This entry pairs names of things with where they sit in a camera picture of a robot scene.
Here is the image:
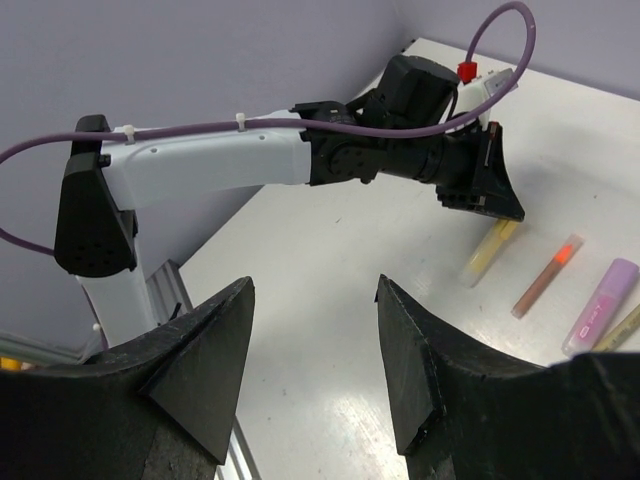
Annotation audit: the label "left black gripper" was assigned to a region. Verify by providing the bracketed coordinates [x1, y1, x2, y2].
[379, 121, 525, 222]

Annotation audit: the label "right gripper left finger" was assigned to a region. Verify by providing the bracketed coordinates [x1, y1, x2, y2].
[0, 275, 256, 480]

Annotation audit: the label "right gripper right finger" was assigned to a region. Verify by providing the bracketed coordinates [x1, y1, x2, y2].
[376, 277, 639, 479]

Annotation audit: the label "yellow highlighter pen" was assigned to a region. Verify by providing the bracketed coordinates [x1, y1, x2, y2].
[460, 219, 519, 288]

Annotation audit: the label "orange thin pen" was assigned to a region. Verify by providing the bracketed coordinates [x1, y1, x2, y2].
[511, 234, 584, 319]

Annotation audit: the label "yellow thin pen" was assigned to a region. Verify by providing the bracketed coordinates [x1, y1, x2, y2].
[592, 305, 640, 352]

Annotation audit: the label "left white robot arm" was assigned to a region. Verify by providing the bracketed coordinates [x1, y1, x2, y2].
[54, 55, 525, 347]

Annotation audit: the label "colourful bins behind table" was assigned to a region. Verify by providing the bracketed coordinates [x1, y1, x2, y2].
[0, 357, 22, 371]

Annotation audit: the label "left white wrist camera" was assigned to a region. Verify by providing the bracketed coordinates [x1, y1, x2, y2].
[454, 68, 514, 116]

